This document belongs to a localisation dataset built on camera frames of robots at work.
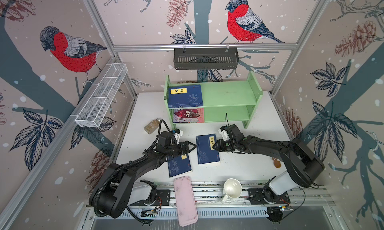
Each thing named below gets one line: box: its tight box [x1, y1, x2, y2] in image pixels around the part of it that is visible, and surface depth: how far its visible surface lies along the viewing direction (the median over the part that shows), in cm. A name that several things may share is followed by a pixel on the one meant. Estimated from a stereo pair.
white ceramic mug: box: [221, 178, 243, 204], surface depth 73 cm
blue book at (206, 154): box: [195, 133, 221, 165], surface depth 91 cm
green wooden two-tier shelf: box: [163, 70, 263, 130], surface depth 87 cm
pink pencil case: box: [174, 175, 199, 227], surface depth 71 cm
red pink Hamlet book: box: [172, 107, 205, 123], surface depth 94 cm
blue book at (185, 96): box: [168, 84, 204, 109], surface depth 81 cm
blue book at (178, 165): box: [167, 153, 193, 178], surface depth 85 cm
